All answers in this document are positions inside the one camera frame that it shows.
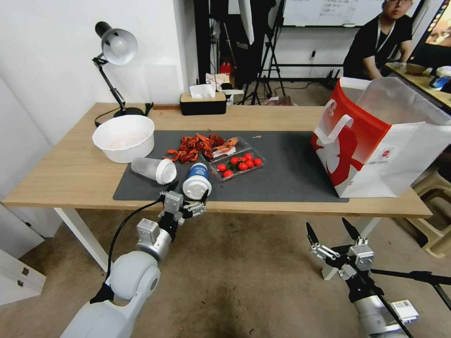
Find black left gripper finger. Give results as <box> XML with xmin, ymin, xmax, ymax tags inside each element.
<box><xmin>185</xmin><ymin>190</ymin><xmax>209</xmax><ymax>219</ymax></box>
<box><xmin>158</xmin><ymin>180</ymin><xmax>180</xmax><ymax>212</ymax></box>

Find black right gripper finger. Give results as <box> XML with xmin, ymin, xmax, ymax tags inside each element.
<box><xmin>341</xmin><ymin>217</ymin><xmax>369</xmax><ymax>247</ymax></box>
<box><xmin>305</xmin><ymin>222</ymin><xmax>340</xmax><ymax>262</ymax></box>

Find clear disposable takeout box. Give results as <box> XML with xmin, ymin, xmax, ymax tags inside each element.
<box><xmin>198</xmin><ymin>135</ymin><xmax>267</xmax><ymax>184</ymax></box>

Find black tissue box wooden lid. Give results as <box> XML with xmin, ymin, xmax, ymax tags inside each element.
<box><xmin>179</xmin><ymin>92</ymin><xmax>227</xmax><ymax>116</ymax></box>

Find red white delivery bag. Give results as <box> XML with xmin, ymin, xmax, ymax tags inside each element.
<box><xmin>310</xmin><ymin>77</ymin><xmax>451</xmax><ymax>199</ymax></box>

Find blue white lidded cup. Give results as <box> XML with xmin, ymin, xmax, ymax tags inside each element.
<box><xmin>181</xmin><ymin>162</ymin><xmax>213</xmax><ymax>202</ymax></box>

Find frosted clear plastic cup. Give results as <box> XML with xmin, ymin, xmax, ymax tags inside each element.
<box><xmin>131</xmin><ymin>156</ymin><xmax>178</xmax><ymax>186</ymax></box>

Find white paper bowl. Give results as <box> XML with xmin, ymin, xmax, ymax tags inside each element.
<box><xmin>92</xmin><ymin>115</ymin><xmax>156</xmax><ymax>164</ymax></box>

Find dark grey table mat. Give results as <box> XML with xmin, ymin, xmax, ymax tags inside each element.
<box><xmin>112</xmin><ymin>130</ymin><xmax>350</xmax><ymax>203</ymax></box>

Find beige plastic stool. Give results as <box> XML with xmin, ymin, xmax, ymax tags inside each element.
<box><xmin>405</xmin><ymin>164</ymin><xmax>451</xmax><ymax>258</ymax></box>

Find wooden table white legs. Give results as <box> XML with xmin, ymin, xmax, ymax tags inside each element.
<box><xmin>1</xmin><ymin>102</ymin><xmax>434</xmax><ymax>282</ymax></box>

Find white tissue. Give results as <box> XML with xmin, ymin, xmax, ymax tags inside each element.
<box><xmin>188</xmin><ymin>84</ymin><xmax>217</xmax><ymax>100</ymax></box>

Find black silver desk lamp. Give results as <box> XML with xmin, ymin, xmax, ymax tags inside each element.
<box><xmin>92</xmin><ymin>21</ymin><xmax>154</xmax><ymax>129</ymax></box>

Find white cabinet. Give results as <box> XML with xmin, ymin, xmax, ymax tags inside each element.
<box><xmin>0</xmin><ymin>202</ymin><xmax>47</xmax><ymax>307</ymax></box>

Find wooden side desk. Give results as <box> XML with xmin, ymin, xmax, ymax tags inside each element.
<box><xmin>384</xmin><ymin>61</ymin><xmax>451</xmax><ymax>114</ymax></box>

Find person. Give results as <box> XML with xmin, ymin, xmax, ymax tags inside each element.
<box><xmin>343</xmin><ymin>0</ymin><xmax>415</xmax><ymax>80</ymax></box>

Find computer monitor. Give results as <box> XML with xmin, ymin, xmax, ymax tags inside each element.
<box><xmin>410</xmin><ymin>0</ymin><xmax>451</xmax><ymax>68</ymax></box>

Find whiteboard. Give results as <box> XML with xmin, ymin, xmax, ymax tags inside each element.
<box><xmin>281</xmin><ymin>0</ymin><xmax>426</xmax><ymax>29</ymax></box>

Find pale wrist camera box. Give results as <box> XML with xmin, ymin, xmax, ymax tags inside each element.
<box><xmin>348</xmin><ymin>243</ymin><xmax>375</xmax><ymax>270</ymax></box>
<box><xmin>164</xmin><ymin>191</ymin><xmax>185</xmax><ymax>214</ymax></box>

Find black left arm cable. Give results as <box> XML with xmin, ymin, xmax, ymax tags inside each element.
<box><xmin>90</xmin><ymin>199</ymin><xmax>167</xmax><ymax>304</ymax></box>

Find black camera tripod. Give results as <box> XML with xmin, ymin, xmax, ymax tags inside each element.
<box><xmin>242</xmin><ymin>0</ymin><xmax>288</xmax><ymax>106</ymax></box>

